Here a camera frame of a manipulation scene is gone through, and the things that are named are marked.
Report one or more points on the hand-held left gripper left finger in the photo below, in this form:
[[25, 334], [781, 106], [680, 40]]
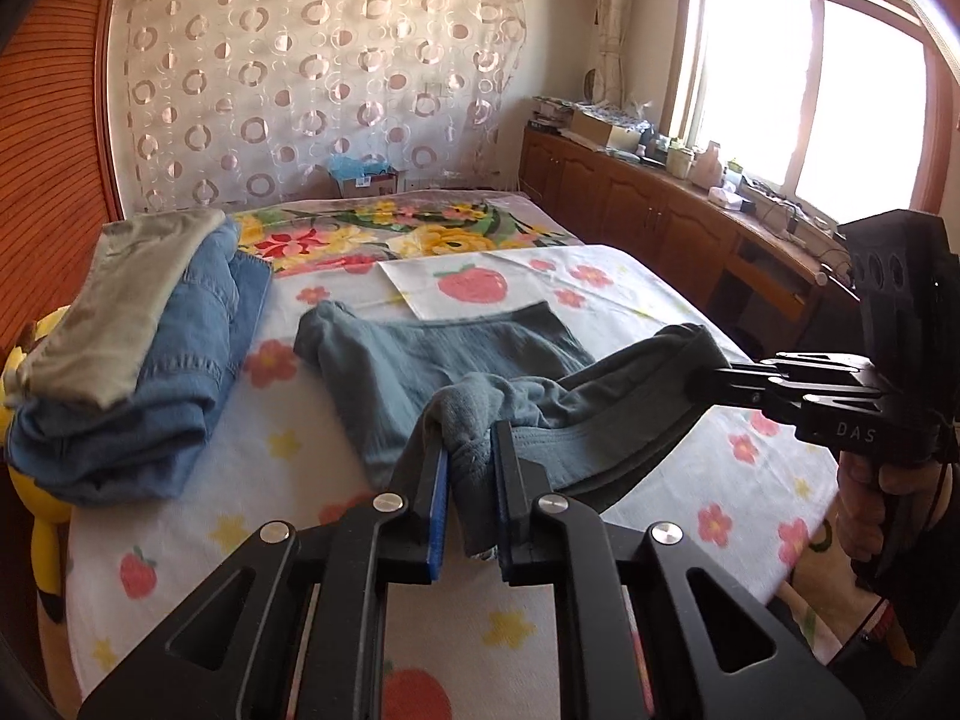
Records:
[[437, 532]]

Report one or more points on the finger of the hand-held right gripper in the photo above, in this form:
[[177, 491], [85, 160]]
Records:
[[817, 367], [742, 384]]

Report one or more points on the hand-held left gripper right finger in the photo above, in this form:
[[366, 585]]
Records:
[[502, 540]]

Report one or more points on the teal pants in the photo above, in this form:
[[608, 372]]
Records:
[[465, 367]]

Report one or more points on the person's right hand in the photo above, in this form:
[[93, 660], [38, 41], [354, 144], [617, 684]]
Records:
[[855, 510]]

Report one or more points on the white power strip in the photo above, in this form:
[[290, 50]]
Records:
[[795, 211]]

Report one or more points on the white floral blanket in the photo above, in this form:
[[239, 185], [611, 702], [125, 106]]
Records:
[[300, 420]]

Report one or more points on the wooden cabinet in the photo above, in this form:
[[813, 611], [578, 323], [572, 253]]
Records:
[[637, 202]]

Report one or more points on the white pot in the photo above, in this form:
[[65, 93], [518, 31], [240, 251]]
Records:
[[679, 161]]

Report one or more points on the window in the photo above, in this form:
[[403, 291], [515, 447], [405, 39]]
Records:
[[750, 90]]

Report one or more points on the open cardboard box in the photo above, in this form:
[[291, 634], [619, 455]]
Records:
[[604, 129]]

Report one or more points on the floral bedsheet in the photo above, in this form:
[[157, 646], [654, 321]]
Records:
[[420, 225]]

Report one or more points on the folded blue jeans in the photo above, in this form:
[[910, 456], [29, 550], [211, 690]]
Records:
[[150, 420]]

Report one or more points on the stack of books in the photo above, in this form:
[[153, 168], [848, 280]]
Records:
[[551, 114]]

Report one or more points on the small cardboard box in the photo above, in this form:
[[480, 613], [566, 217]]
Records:
[[375, 184]]

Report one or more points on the blue item in box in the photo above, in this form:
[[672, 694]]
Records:
[[356, 167]]

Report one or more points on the lace curtain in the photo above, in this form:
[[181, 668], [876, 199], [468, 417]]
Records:
[[611, 15]]

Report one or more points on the yellow plush toy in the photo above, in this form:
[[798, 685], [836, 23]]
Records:
[[45, 532]]

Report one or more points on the folded grey-green cloth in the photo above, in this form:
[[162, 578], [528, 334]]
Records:
[[112, 300]]

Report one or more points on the circle-patterned sheer curtain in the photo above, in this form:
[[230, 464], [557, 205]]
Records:
[[315, 75]]

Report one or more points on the wooden louvered wardrobe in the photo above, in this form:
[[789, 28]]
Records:
[[52, 165]]

